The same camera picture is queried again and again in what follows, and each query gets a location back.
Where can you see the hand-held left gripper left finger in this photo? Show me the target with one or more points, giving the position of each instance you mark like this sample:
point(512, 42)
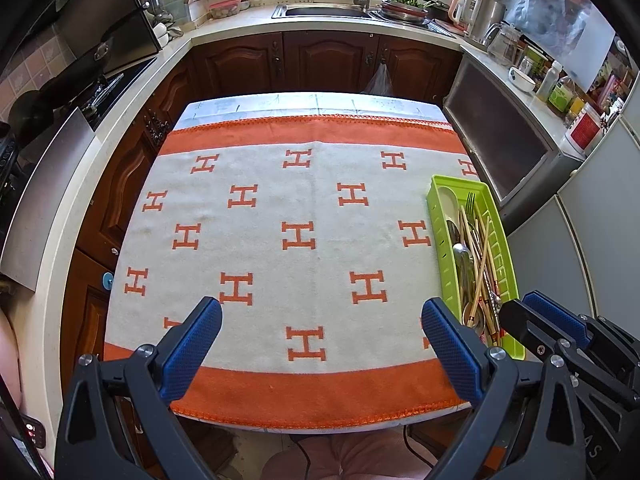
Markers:
point(192, 355)

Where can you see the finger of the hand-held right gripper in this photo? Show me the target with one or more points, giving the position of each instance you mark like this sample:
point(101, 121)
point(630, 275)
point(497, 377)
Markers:
point(520, 327)
point(555, 312)

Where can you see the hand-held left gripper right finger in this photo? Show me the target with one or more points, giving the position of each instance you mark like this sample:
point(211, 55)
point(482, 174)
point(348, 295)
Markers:
point(452, 355)

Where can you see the small steel spoon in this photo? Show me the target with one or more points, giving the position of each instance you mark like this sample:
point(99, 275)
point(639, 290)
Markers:
point(473, 317)
point(461, 251)

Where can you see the red-banded light chopstick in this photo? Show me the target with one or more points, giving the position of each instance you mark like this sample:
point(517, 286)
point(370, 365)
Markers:
point(492, 280)

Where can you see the green plastic tray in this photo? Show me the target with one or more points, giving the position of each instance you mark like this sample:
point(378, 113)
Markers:
point(505, 260)

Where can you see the bamboo chopstick with rings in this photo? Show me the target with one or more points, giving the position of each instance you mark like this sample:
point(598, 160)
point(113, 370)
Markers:
point(470, 245)

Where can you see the large steel spoon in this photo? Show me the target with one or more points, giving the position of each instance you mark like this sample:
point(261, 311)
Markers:
point(451, 232)

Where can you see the steel fork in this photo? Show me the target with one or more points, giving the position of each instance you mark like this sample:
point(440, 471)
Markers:
point(470, 205)

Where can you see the white ceramic spoon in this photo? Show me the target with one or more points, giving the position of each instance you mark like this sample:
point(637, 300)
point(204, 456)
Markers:
point(448, 202)

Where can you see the grey refrigerator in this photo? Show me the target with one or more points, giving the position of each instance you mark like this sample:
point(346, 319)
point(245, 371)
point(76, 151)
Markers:
point(590, 235)

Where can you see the blue round cabinet hook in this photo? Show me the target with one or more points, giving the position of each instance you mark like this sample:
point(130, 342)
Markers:
point(106, 280)

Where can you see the person's pink quilted clothing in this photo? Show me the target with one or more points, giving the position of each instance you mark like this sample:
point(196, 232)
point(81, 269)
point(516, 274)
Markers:
point(345, 455)

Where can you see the orange white printed blanket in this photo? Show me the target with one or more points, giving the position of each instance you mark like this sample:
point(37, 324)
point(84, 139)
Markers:
point(320, 260)

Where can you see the black device with red buttons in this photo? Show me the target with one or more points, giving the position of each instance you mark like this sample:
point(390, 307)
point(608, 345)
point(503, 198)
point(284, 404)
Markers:
point(32, 432)

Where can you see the red-labelled white jar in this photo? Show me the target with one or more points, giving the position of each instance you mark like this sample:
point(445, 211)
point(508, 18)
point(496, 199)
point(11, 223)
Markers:
point(582, 130)

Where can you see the grey frosted-door cabinet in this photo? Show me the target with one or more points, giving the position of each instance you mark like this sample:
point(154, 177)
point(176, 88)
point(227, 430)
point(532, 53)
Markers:
point(505, 130)

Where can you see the stainless steel panel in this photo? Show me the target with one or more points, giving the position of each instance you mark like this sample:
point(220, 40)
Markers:
point(45, 195)

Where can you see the green-labelled plastic bottle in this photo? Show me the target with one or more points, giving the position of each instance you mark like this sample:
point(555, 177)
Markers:
point(562, 95)

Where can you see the white plastic bottle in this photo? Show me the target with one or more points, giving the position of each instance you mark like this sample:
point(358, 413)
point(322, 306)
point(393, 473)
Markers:
point(547, 82)

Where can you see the white bowl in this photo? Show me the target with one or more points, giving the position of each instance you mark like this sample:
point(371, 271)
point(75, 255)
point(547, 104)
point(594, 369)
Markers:
point(522, 80)

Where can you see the pale blue tablecloth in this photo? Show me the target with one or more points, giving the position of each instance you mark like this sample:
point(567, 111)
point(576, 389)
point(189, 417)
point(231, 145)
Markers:
point(300, 105)

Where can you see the glass pitcher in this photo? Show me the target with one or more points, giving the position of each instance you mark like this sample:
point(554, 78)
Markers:
point(502, 42)

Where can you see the hanging plastic bag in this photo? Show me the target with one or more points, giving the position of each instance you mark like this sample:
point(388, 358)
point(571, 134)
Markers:
point(377, 80)

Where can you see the black wok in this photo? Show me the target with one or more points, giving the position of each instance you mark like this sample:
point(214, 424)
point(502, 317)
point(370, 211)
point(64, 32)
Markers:
point(30, 110)

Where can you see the white pink electric kettle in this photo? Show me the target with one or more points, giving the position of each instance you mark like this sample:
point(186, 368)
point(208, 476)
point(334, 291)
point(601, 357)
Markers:
point(467, 7)

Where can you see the brown wooden kitchen cabinets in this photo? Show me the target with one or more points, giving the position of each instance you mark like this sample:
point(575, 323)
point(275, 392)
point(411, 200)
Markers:
point(325, 60)

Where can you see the stacked small white bowls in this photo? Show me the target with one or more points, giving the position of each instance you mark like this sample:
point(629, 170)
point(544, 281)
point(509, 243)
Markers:
point(162, 30)

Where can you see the black range hood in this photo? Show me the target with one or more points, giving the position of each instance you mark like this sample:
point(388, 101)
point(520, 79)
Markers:
point(115, 25)

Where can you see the steel colander with greens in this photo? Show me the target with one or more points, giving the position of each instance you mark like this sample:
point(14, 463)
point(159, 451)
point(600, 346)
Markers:
point(405, 7)

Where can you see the red-lidded food container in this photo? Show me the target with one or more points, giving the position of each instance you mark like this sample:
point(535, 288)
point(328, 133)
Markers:
point(225, 9)

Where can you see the steel kitchen sink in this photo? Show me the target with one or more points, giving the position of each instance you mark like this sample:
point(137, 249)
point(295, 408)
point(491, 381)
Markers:
point(322, 11)

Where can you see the clear plastic wall sheet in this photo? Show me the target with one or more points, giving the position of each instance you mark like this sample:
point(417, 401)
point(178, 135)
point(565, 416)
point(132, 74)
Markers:
point(560, 5)

